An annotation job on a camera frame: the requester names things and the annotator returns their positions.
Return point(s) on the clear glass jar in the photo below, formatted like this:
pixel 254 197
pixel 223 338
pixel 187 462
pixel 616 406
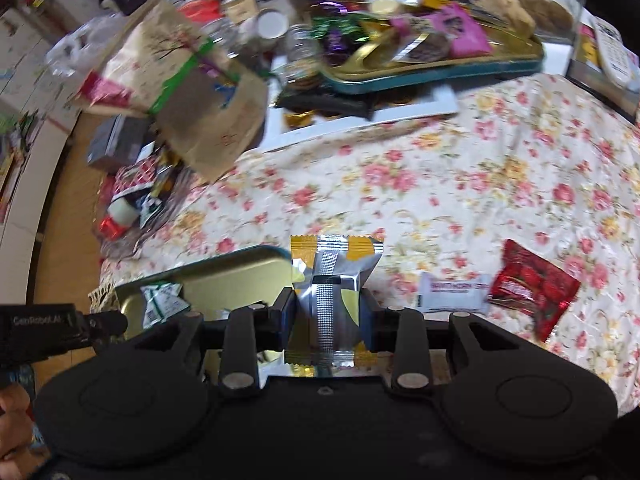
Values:
pixel 300 50

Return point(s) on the black snack packet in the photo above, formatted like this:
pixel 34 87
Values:
pixel 325 102

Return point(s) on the pale round pastry packet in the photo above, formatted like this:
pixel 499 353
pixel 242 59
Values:
pixel 387 6

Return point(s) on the grey box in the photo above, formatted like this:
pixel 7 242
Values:
pixel 117 142

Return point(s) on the brown paper bag tree print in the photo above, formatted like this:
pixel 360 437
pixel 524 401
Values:
pixel 210 120

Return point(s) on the silver yellow snack packet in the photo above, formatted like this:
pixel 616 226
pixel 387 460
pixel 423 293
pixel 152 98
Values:
pixel 325 285

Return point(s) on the white bottle red cap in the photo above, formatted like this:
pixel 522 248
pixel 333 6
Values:
pixel 124 212

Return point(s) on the brown kraft snack bag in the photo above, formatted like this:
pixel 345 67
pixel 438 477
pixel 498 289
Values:
pixel 505 0

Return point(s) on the white plastic bag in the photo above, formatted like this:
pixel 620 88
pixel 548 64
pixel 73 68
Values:
pixel 85 45

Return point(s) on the purple wrapped candy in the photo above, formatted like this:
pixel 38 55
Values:
pixel 330 7
pixel 336 41

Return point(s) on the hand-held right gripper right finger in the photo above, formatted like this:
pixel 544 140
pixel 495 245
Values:
pixel 366 320

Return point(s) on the red pink packet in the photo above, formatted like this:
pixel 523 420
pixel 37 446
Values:
pixel 107 90

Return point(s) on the floral tablecloth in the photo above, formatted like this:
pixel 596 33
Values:
pixel 400 185

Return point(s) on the gold plastic tray insert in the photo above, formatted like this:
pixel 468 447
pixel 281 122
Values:
pixel 370 50

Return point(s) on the gold chocolate coin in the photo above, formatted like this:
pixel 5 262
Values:
pixel 299 119
pixel 402 98

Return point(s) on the person's left hand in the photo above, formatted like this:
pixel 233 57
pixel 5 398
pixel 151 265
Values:
pixel 14 405

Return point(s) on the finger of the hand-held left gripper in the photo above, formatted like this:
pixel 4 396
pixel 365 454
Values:
pixel 105 326

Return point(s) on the orange dark box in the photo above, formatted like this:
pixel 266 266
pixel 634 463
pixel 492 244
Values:
pixel 582 55

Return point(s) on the white plastic coin tray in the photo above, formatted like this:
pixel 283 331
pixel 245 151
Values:
pixel 320 135

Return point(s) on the clear plastic bag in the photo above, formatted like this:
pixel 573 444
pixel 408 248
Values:
pixel 170 210

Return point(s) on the white lidded jar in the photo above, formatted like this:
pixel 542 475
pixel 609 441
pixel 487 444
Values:
pixel 272 22

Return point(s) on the white remote control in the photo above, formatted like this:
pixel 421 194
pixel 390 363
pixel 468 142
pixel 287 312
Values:
pixel 615 55

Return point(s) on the pile of green wrapped candies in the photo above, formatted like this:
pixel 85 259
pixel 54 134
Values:
pixel 345 25

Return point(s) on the red plastic bag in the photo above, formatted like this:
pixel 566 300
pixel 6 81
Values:
pixel 200 7

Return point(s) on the white red snack packet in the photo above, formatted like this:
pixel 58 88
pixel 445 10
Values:
pixel 450 292

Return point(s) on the teal gold tin tray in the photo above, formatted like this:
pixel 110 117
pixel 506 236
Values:
pixel 450 77

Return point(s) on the clear plastic jar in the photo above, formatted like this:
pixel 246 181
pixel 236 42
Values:
pixel 230 35

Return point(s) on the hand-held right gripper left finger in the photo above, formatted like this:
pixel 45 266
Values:
pixel 281 315

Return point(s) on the red white checkered packet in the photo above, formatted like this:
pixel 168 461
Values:
pixel 135 175

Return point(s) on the pink snack packet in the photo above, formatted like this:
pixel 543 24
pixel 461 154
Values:
pixel 465 35

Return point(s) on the clear packet dark cookie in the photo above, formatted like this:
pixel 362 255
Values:
pixel 425 49

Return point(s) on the teal gold tin lid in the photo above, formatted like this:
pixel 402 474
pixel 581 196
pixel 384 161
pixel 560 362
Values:
pixel 225 280

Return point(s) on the rice cracker packet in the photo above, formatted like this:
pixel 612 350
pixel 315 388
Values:
pixel 302 80

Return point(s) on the green white snack packet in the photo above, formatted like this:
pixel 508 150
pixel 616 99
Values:
pixel 160 300

